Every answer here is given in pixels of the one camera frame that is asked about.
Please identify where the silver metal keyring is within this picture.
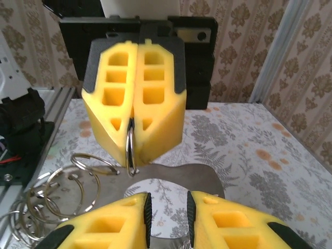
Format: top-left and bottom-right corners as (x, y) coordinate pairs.
(0, 199), (39, 243)
(44, 165), (101, 216)
(27, 180), (65, 224)
(70, 153), (120, 177)
(125, 117), (140, 178)

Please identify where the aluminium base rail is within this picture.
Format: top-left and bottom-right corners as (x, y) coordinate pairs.
(0, 87), (76, 195)

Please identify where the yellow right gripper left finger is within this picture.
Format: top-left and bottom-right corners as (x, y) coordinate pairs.
(33, 192), (153, 249)

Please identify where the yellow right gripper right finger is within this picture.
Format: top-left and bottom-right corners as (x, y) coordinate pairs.
(186, 190), (313, 249)

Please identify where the aluminium frame post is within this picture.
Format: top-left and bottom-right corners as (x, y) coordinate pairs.
(248, 0), (308, 104)

